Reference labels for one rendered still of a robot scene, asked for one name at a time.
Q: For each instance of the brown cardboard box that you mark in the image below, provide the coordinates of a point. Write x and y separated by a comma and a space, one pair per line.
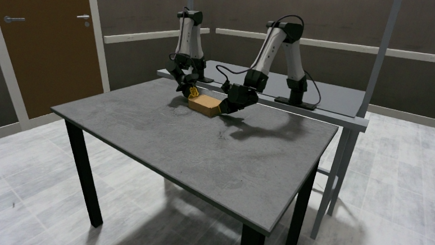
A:
205, 104

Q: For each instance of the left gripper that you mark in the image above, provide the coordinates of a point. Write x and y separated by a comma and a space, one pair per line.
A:
228, 107

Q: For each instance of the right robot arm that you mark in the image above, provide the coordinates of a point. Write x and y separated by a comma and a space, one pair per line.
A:
189, 29

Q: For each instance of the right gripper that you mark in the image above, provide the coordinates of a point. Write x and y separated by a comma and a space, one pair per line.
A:
189, 89

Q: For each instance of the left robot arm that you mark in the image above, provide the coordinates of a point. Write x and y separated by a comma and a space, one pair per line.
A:
257, 77

